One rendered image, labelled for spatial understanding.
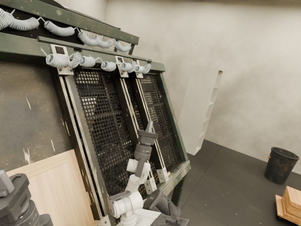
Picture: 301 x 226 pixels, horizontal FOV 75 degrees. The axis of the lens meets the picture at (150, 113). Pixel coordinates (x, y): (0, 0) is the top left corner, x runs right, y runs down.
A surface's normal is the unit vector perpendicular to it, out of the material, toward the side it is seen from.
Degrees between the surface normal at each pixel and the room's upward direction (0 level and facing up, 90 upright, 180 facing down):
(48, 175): 58
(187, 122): 90
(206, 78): 90
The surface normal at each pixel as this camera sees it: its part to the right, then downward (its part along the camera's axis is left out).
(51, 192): 0.82, -0.25
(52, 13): 0.84, 0.30
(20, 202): 1.00, -0.02
